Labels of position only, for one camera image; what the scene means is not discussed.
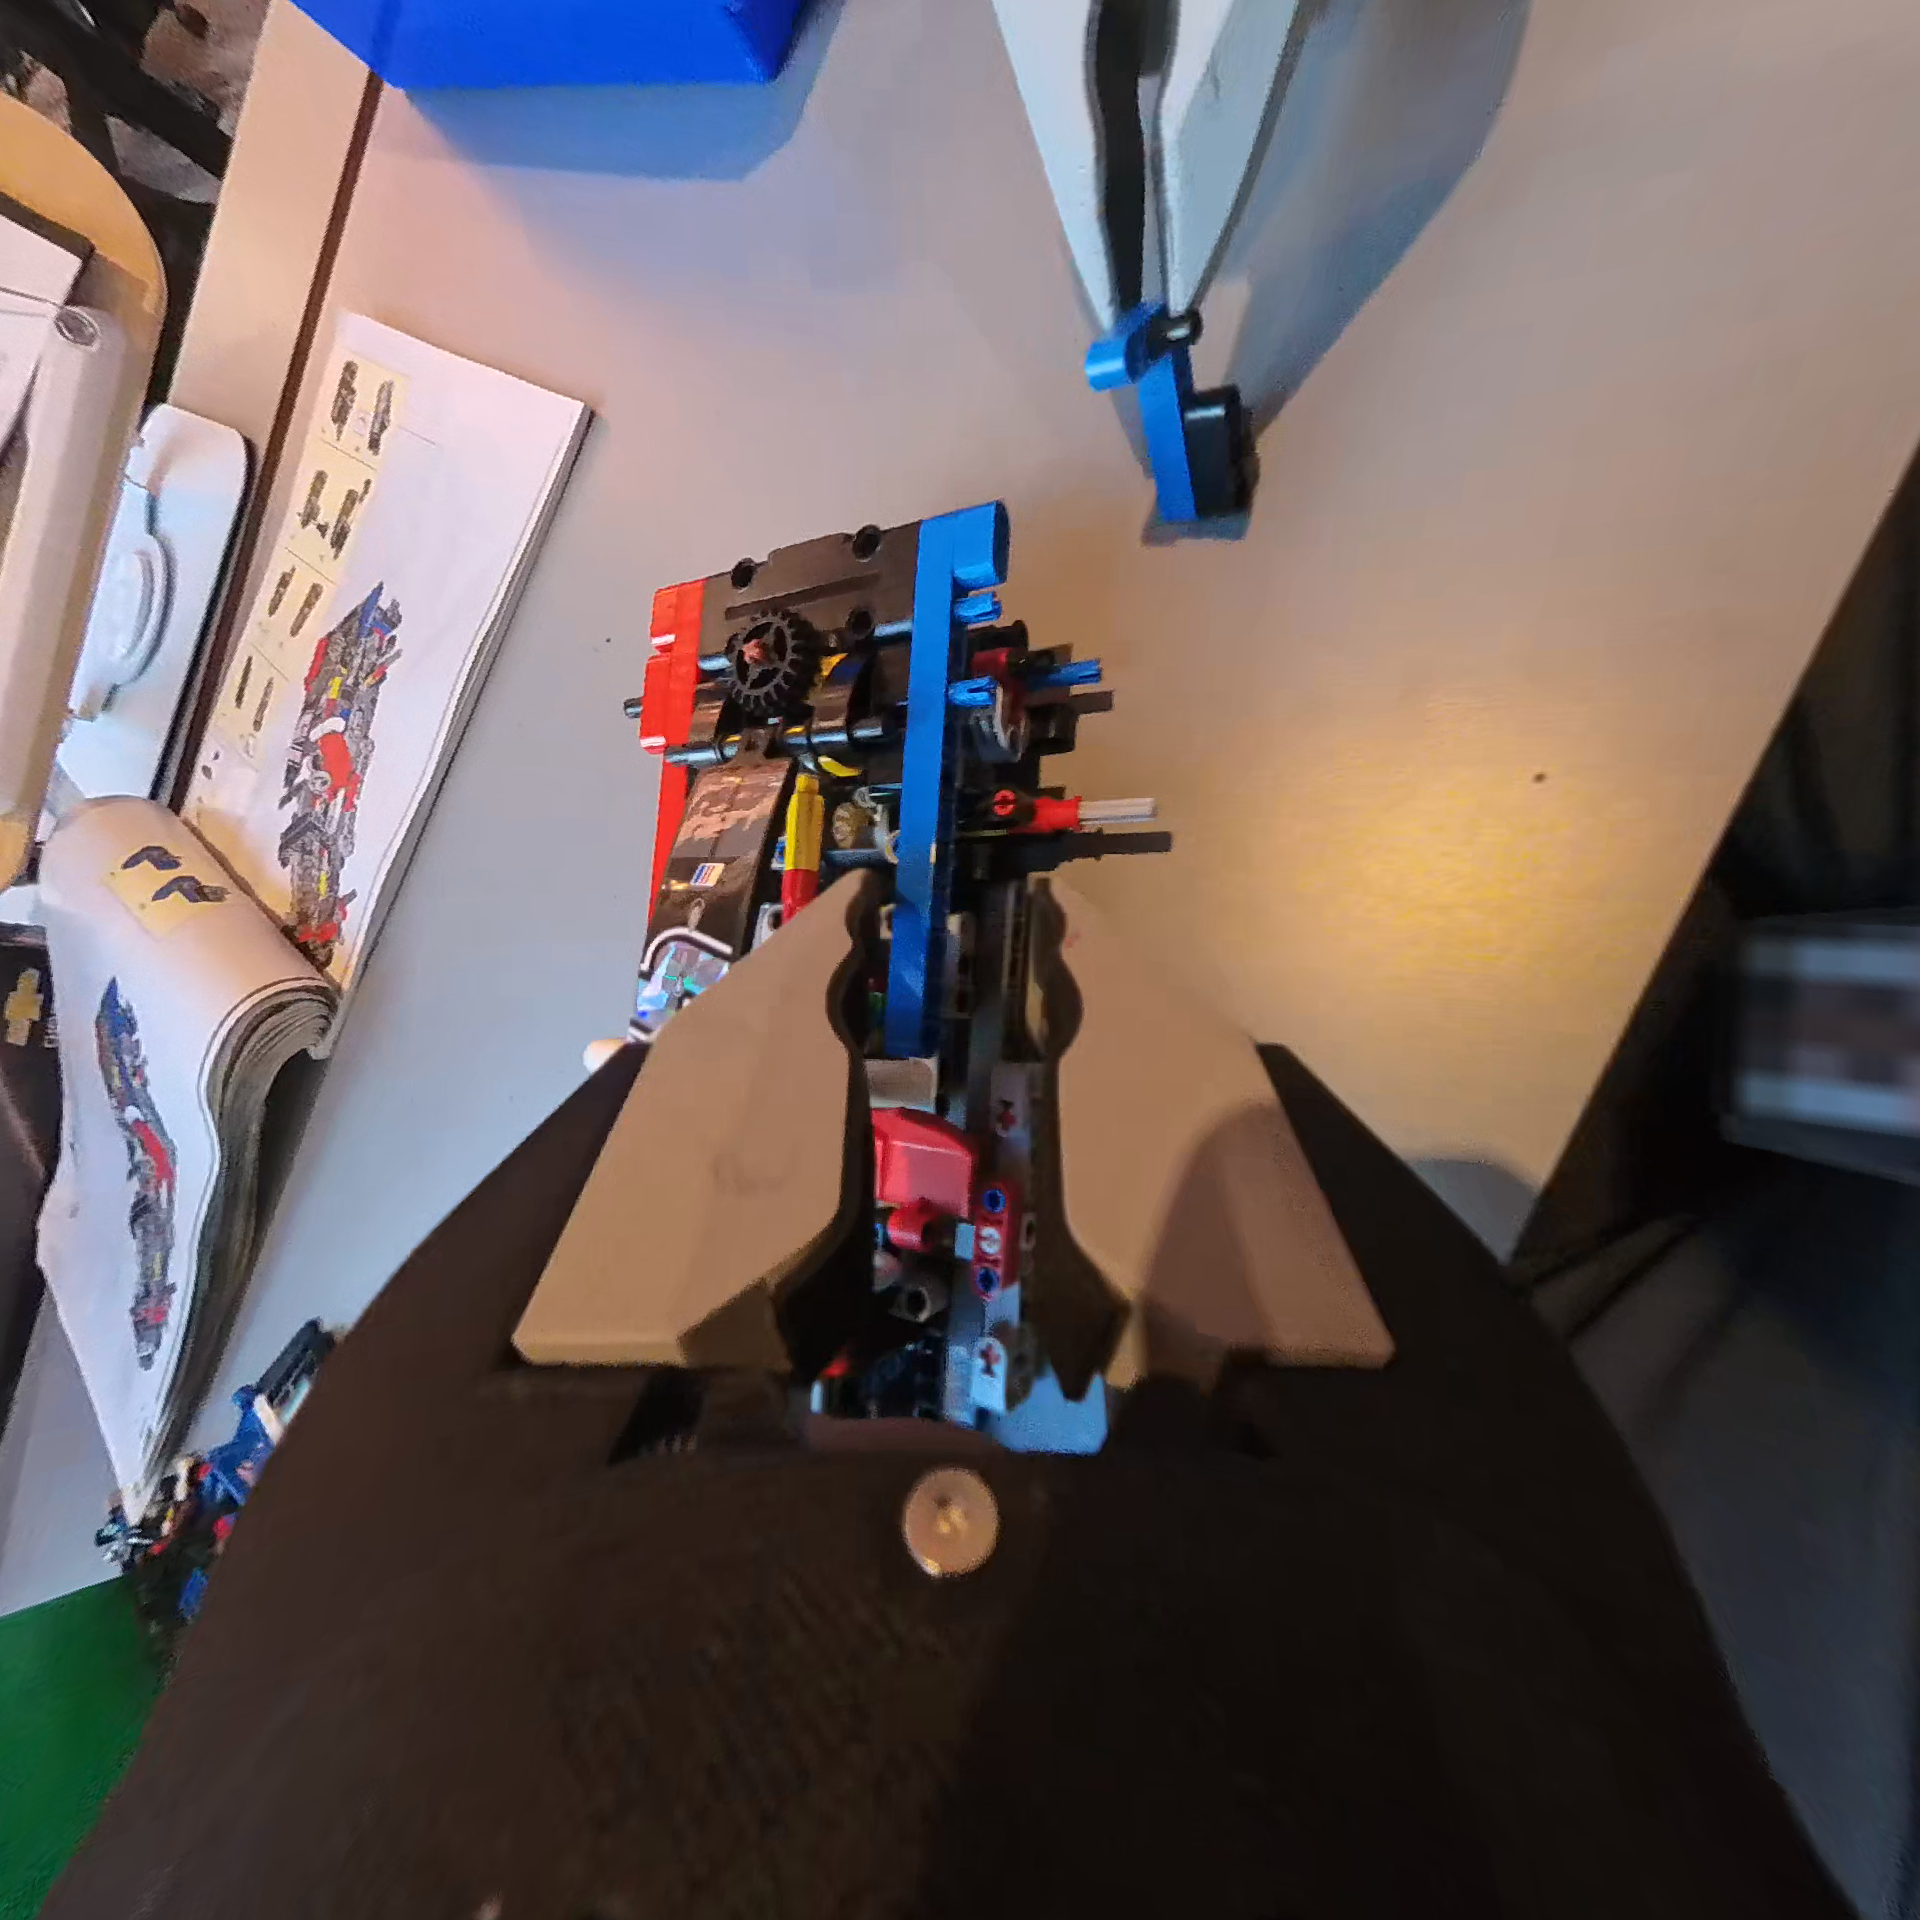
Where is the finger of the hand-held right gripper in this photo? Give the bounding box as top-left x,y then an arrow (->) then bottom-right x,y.
1160,0 -> 1340,305
987,0 -> 1172,327

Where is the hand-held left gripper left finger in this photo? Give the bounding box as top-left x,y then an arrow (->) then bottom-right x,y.
511,869 -> 886,1372

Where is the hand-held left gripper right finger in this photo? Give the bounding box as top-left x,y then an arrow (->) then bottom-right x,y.
1036,875 -> 1399,1389

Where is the blue L-shaped toy beam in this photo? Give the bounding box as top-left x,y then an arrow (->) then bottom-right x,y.
1079,300 -> 1226,529

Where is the partly built toy car chassis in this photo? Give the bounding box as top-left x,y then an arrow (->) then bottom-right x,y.
581,499 -> 1176,1423

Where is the blue plastic bin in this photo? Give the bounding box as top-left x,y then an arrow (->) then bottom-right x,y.
289,0 -> 822,87

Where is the pile of loose toy pieces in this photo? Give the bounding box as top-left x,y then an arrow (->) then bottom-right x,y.
94,1316 -> 344,1634

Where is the open building instruction booklet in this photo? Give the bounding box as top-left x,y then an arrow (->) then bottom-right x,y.
31,306 -> 595,1519

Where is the toy car set box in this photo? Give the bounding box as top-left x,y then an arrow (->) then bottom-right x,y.
0,920 -> 65,1358

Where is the white stand base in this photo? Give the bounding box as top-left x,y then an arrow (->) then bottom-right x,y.
64,397 -> 260,725

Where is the green plastic bin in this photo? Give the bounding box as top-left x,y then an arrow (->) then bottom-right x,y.
0,1578 -> 171,1920

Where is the wooden document stand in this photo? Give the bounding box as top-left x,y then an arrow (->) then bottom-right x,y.
0,91 -> 171,889

